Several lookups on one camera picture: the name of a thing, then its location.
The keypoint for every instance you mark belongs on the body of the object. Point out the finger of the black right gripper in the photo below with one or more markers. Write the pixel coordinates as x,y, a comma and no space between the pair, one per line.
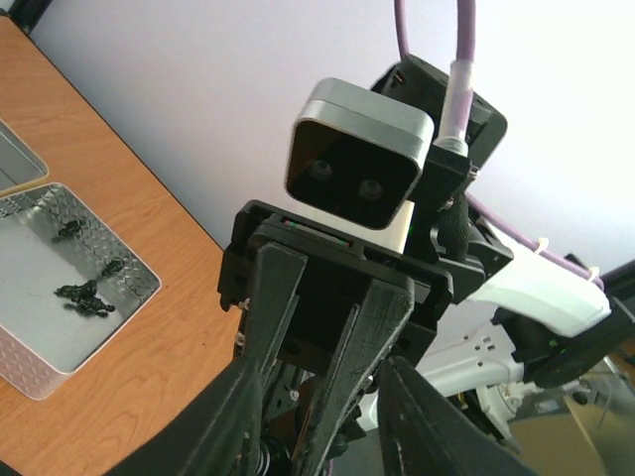
368,335
273,298

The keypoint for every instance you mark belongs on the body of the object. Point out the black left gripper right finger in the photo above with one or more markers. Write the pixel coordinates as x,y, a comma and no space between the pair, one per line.
422,433

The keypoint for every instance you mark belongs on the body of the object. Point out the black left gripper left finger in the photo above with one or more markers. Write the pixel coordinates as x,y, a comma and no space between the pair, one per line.
218,433

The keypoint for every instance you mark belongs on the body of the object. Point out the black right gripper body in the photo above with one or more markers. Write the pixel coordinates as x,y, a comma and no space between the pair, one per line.
338,273

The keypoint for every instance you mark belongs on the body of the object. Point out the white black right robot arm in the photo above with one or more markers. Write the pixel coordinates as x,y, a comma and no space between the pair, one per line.
514,314

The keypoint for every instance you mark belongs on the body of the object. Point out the black chess pieces in tin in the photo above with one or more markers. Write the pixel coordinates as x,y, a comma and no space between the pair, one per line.
84,297

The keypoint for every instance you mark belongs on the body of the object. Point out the pink metal tin base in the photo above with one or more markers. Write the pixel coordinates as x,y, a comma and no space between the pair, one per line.
44,339

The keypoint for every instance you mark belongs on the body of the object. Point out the gold metal tin lid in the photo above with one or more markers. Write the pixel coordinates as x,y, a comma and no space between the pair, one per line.
21,167

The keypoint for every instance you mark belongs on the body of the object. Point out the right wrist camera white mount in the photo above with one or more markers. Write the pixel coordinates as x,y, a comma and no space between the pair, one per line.
359,161

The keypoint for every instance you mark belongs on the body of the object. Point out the black frame post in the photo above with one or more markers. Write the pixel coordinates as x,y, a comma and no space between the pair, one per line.
26,14

